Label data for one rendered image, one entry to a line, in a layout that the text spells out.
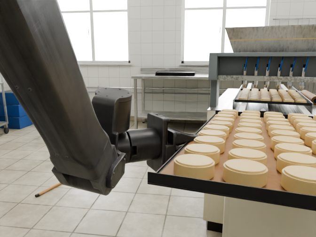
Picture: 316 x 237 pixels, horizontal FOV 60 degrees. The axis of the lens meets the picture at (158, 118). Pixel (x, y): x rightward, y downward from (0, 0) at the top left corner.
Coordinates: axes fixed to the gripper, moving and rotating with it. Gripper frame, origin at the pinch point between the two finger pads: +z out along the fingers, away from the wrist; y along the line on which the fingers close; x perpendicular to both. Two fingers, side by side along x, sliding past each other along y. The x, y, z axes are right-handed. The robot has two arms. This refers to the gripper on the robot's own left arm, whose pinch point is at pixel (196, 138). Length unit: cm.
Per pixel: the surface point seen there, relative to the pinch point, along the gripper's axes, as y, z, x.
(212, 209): 78, 78, -88
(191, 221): 96, 74, -106
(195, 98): 41, 245, -357
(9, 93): 36, -48, -456
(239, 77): -8, 85, -81
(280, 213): 36, 49, -16
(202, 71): -7, 248, -345
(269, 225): 42, 47, -19
